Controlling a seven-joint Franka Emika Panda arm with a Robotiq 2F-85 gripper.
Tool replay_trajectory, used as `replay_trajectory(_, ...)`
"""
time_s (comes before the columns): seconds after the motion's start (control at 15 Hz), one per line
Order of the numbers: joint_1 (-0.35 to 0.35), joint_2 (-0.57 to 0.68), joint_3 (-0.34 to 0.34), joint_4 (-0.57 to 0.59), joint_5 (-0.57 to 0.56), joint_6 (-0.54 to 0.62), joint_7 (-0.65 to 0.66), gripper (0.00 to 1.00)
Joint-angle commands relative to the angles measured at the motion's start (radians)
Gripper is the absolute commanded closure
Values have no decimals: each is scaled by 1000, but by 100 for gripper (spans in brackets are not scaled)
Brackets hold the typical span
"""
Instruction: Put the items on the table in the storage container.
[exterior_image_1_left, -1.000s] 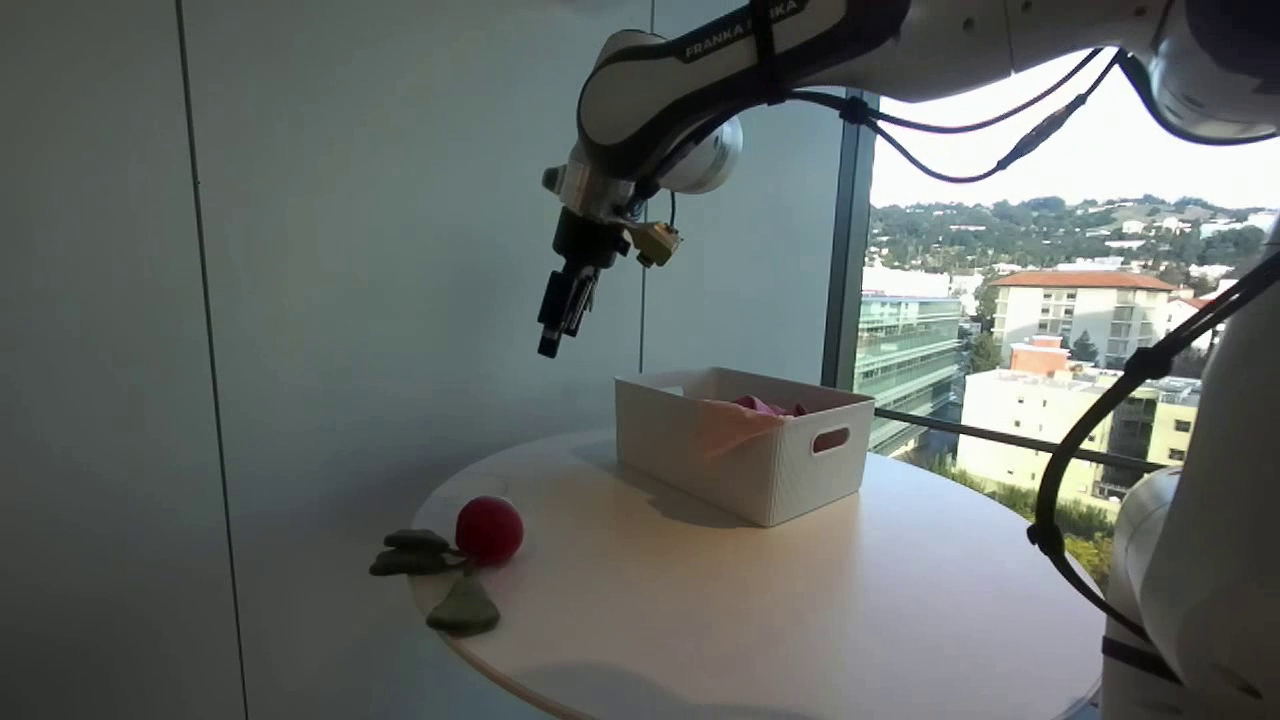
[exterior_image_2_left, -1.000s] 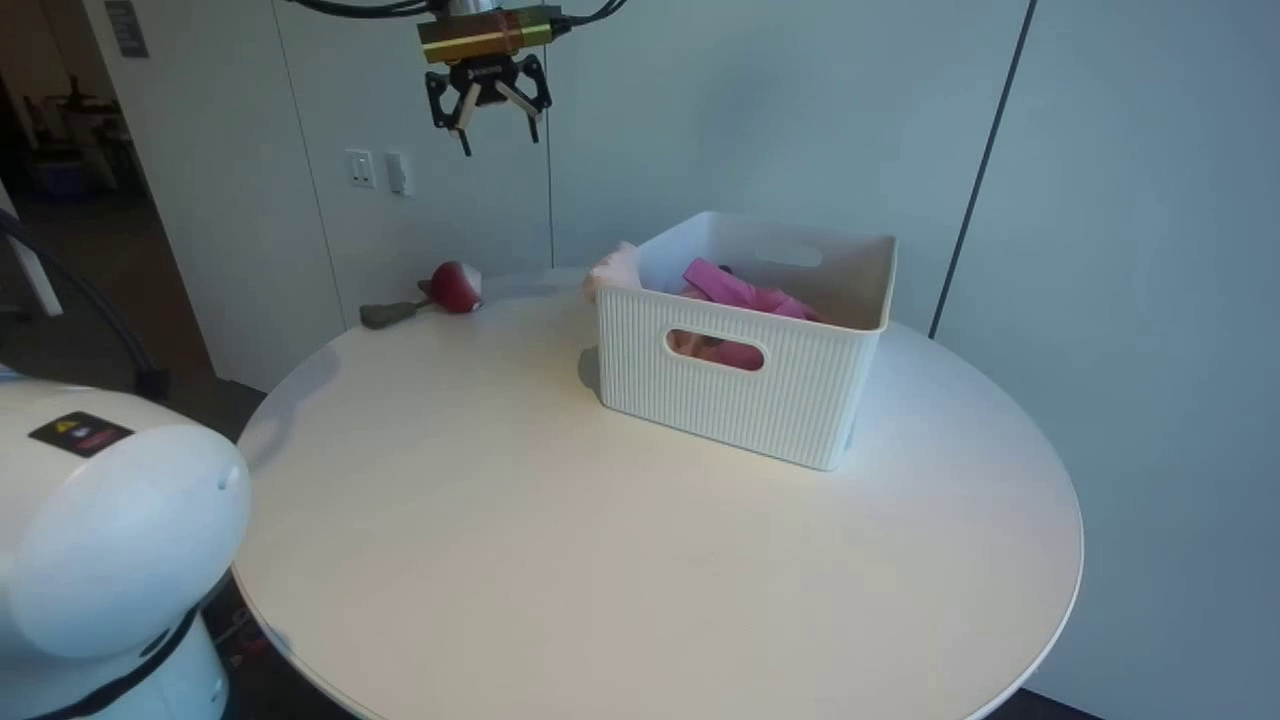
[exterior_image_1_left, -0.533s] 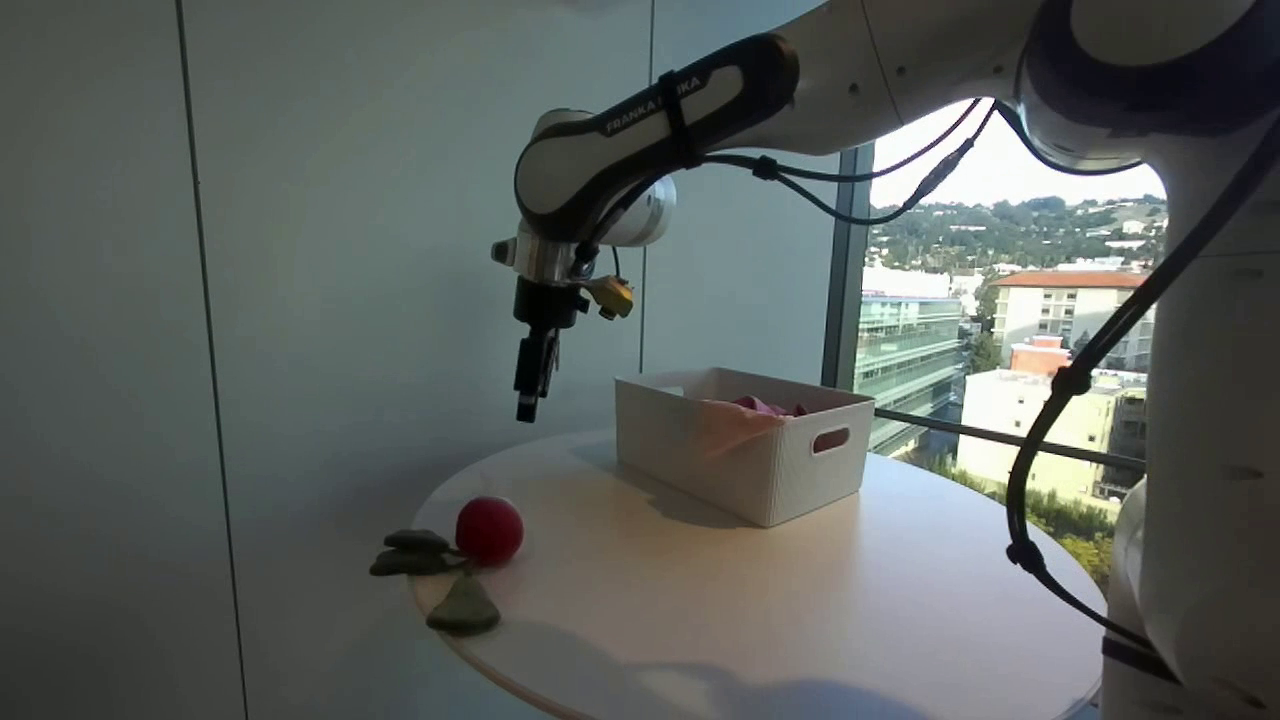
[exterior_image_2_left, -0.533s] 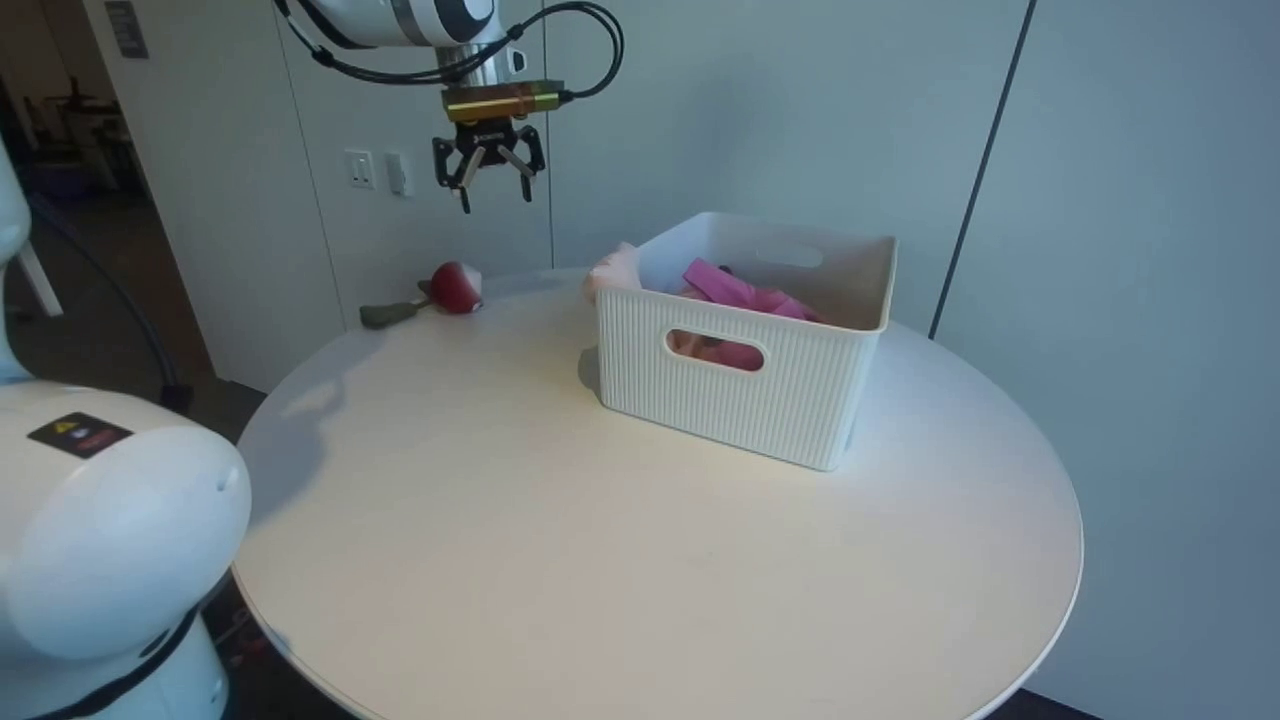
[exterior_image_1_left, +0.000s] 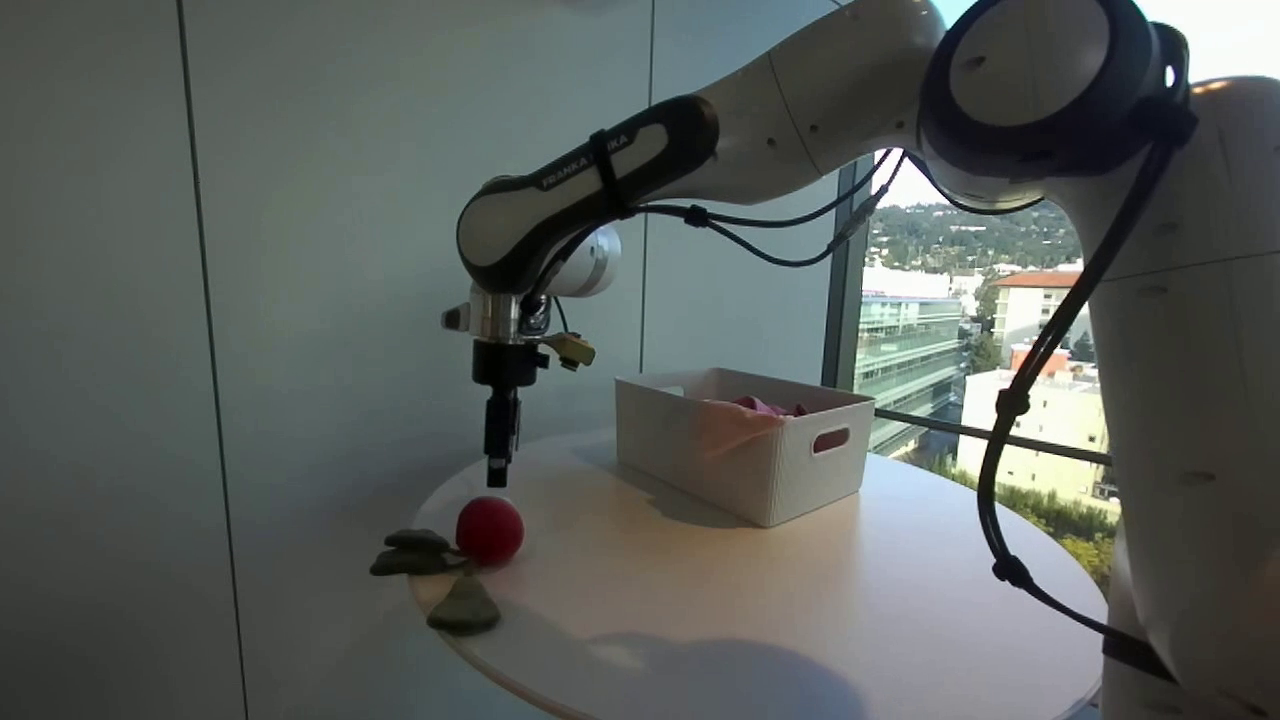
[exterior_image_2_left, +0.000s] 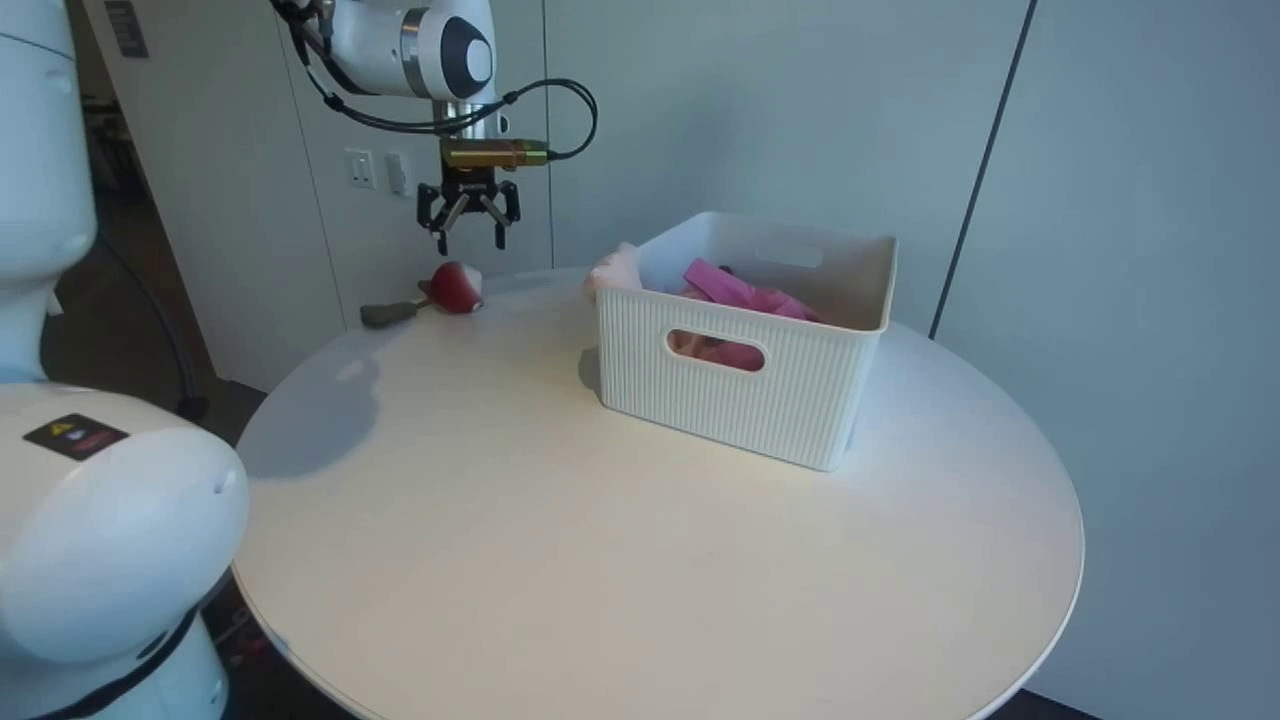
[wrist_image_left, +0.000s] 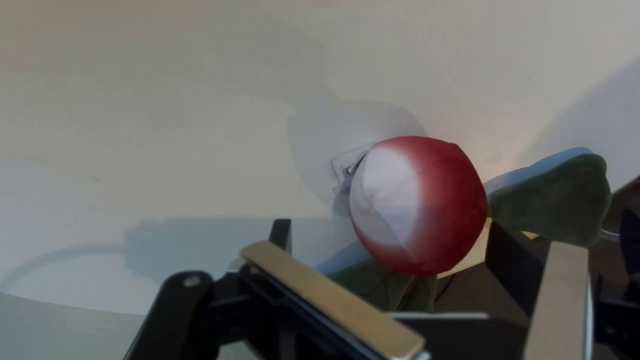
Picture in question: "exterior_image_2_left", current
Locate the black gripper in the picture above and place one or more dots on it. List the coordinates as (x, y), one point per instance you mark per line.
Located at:
(479, 185)

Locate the pink cloth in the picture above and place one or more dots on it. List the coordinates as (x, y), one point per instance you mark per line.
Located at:
(743, 289)

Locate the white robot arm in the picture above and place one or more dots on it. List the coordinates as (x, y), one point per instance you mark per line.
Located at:
(94, 534)

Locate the white ribbed storage container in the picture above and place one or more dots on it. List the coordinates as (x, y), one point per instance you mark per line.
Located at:
(745, 387)

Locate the red and white radish toy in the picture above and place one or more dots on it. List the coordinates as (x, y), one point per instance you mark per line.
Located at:
(458, 284)

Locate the gold wrist camera mount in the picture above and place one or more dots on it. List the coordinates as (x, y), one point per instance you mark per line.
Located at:
(498, 153)

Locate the white wall outlet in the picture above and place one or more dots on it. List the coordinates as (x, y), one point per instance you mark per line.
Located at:
(363, 168)
(398, 175)

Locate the grey wall sign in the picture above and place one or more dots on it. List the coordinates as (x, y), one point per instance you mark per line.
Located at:
(129, 29)

